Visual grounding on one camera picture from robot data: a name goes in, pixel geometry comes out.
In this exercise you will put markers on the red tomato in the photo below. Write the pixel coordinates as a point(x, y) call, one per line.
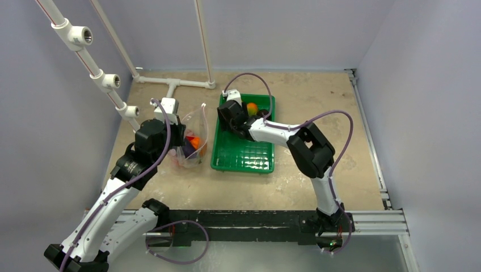
point(178, 157)

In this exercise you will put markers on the clear zip top bag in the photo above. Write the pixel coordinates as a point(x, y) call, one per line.
point(196, 125)

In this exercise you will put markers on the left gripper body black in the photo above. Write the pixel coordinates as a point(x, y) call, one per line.
point(176, 138)

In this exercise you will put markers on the aluminium frame rail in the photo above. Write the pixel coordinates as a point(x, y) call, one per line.
point(106, 230)

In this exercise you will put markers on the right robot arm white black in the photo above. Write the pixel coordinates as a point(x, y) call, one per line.
point(312, 153)

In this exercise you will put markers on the purple eggplant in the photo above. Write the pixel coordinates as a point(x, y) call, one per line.
point(188, 150)

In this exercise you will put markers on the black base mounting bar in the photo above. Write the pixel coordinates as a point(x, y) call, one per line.
point(294, 226)

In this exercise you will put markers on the green orange mango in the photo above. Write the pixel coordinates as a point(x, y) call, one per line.
point(252, 109)

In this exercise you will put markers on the green plastic tray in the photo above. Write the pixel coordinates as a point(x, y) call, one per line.
point(232, 154)

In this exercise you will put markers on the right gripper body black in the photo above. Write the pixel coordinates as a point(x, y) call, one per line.
point(228, 114)

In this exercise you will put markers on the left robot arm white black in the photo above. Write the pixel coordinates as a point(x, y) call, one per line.
point(97, 242)

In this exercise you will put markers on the dark purple plum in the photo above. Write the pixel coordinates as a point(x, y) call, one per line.
point(263, 113)

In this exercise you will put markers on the white PVC pipe frame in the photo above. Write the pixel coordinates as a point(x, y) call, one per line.
point(77, 38)

